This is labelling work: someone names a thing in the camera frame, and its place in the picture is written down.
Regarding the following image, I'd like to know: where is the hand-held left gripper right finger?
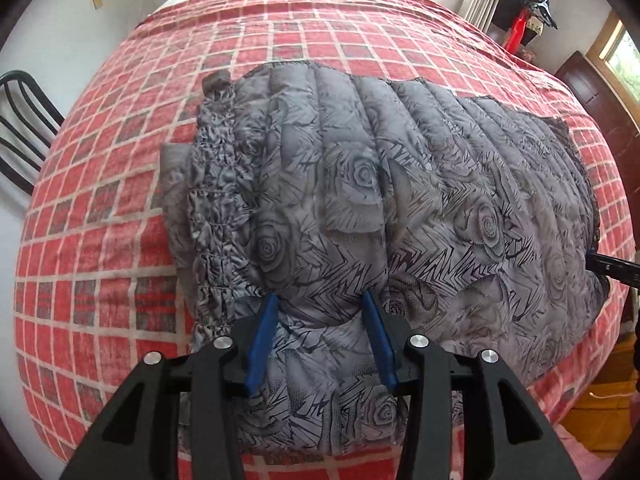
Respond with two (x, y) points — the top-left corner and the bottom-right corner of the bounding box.
(362, 291), (583, 480)

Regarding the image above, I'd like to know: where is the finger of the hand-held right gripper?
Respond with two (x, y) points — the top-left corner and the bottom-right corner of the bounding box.
(586, 254), (640, 286)

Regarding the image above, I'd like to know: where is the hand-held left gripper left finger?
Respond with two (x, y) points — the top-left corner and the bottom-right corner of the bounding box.
(60, 294), (281, 480)

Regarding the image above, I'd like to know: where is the grey quilted rose-print jacket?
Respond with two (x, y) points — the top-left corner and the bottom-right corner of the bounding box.
(161, 60), (611, 461)

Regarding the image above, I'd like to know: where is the dark wooden door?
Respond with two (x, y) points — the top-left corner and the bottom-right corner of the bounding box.
(555, 50), (640, 161)

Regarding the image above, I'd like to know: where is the red plaid bed blanket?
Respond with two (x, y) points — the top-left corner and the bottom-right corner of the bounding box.
(12, 0), (638, 480)

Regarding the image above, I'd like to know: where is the small wooden framed window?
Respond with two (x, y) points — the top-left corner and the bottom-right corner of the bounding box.
(587, 10), (640, 91)

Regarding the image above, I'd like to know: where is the red hanging bag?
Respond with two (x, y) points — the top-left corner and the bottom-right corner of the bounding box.
(505, 7), (528, 53)

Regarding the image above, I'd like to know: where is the black metal chair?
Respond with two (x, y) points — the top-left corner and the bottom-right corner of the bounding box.
(0, 70), (66, 196)

